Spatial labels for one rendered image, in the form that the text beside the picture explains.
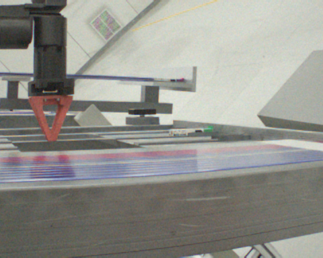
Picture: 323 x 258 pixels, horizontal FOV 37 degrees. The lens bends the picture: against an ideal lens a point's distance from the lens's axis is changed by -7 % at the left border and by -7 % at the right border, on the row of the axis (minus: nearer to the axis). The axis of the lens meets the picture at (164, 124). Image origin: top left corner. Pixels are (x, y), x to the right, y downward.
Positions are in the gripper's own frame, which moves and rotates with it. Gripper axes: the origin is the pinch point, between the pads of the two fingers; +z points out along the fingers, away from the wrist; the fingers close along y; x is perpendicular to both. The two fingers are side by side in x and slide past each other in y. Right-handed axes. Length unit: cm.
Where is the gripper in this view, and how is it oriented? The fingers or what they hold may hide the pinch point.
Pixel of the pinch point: (50, 136)
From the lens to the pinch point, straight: 82.7
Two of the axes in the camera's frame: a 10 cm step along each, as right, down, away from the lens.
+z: 0.2, 10.0, 0.5
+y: 4.0, 0.4, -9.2
